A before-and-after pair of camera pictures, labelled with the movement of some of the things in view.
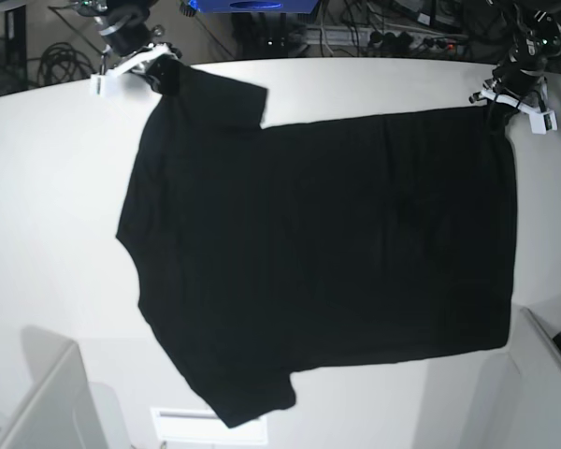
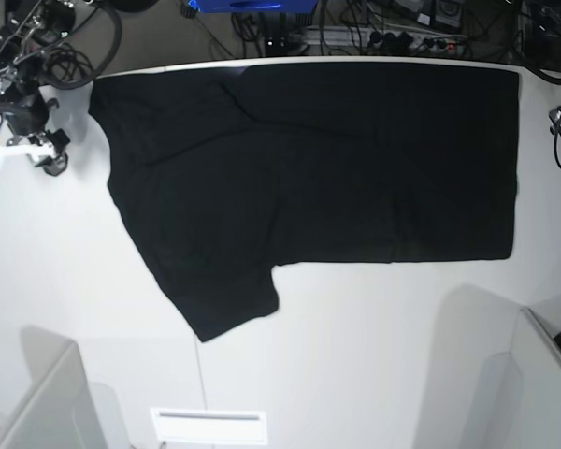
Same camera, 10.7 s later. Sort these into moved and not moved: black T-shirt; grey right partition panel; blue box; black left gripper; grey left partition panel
Moved: black left gripper; black T-shirt
Not moved: grey left partition panel; blue box; grey right partition panel
